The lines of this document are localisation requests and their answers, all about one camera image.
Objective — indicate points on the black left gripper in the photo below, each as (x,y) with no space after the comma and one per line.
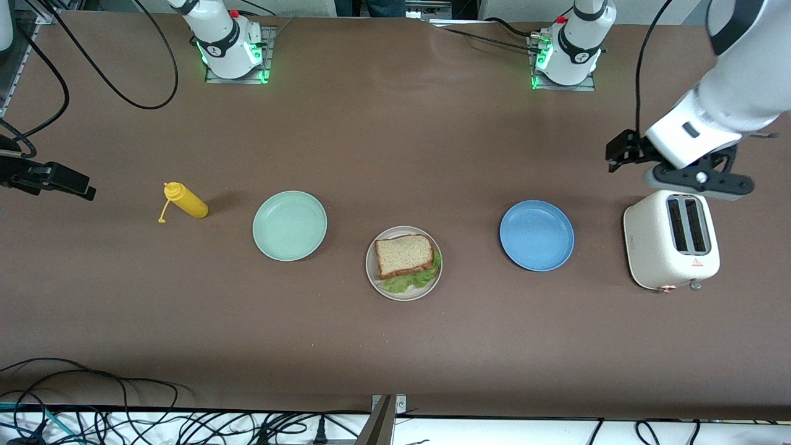
(631,147)

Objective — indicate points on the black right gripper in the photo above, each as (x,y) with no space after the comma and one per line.
(25,172)

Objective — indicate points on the yellow mustard squeeze bottle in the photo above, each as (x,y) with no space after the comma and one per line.
(188,201)

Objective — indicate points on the dark crust bread slice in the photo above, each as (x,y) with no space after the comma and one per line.
(405,254)

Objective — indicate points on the green lettuce leaf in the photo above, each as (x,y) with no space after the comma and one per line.
(408,283)

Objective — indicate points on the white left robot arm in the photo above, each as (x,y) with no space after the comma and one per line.
(735,80)

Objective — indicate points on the blue plate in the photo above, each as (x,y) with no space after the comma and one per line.
(536,235)

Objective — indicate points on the pale green plate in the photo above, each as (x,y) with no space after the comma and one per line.
(289,225)

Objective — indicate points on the beige plate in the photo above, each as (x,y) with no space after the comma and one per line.
(405,297)

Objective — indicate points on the cream white toaster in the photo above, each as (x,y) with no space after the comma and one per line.
(649,247)

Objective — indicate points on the grey metal equipment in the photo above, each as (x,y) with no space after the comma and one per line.
(445,9)

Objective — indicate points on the person in blue jeans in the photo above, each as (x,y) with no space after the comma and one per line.
(383,7)

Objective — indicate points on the black power plug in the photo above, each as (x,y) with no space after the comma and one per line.
(319,432)

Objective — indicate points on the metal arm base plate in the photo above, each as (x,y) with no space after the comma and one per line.
(565,88)
(235,81)

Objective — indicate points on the metal table bracket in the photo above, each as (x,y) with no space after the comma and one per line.
(380,426)

